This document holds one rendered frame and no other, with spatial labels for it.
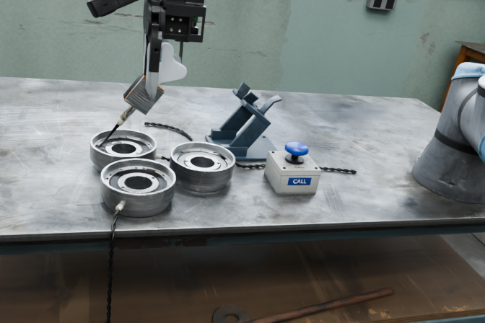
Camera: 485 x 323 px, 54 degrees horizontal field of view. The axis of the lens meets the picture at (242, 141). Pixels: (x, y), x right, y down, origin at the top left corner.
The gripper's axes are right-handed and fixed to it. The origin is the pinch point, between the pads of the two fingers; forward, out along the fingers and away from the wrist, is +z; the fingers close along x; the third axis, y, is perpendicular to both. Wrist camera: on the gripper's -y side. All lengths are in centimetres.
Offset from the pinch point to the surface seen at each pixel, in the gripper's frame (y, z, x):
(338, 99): 55, 13, 35
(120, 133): -3.4, 9.8, 4.3
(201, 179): 7.7, 10.6, -10.5
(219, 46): 54, 30, 154
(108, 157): -5.8, 9.7, -5.1
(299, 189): 24.1, 12.3, -11.4
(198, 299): 11.0, 38.3, -6.9
